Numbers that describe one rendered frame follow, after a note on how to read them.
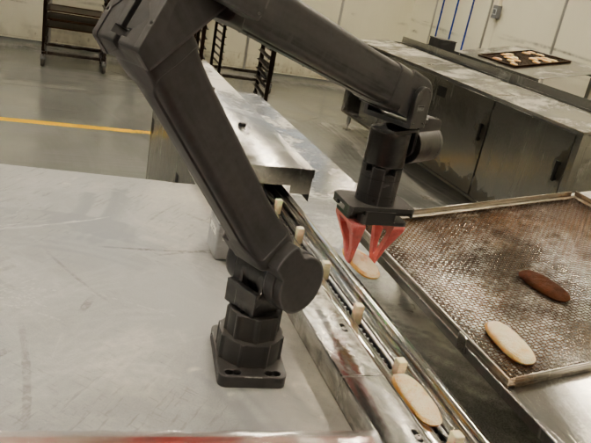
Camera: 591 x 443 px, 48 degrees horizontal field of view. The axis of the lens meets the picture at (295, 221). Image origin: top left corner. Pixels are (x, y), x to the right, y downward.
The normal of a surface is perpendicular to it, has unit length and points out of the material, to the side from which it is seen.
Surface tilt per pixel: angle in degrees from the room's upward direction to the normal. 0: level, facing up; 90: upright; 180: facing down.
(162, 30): 90
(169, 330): 0
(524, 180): 89
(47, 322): 0
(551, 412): 10
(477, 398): 0
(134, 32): 61
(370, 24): 90
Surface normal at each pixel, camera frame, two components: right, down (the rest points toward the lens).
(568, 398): 0.01, -0.91
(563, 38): -0.94, -0.05
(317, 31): 0.72, 0.33
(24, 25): 0.30, 0.40
